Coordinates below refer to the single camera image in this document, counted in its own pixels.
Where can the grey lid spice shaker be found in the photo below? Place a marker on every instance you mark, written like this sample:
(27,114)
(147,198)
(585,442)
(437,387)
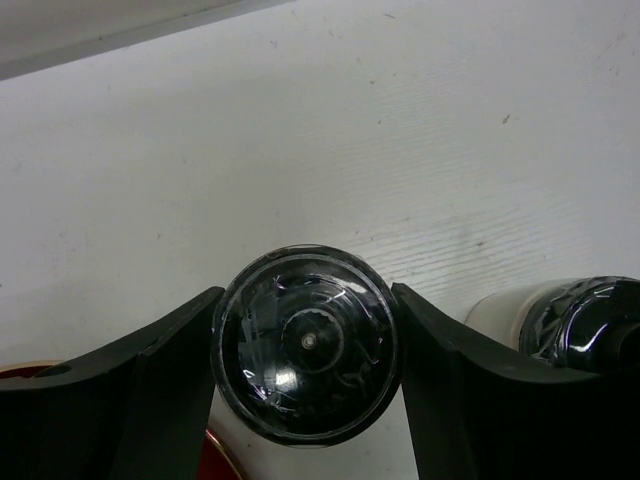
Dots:
(306,346)

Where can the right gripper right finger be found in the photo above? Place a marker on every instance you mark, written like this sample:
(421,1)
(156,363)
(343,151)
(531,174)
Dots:
(478,409)

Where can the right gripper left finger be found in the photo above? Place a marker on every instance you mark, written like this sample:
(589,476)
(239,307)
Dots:
(136,408)

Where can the red round tray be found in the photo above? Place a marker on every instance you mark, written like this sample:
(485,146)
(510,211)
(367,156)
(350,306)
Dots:
(216,461)

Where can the black cap small bottle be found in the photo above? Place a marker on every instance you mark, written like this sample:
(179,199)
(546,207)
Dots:
(587,324)

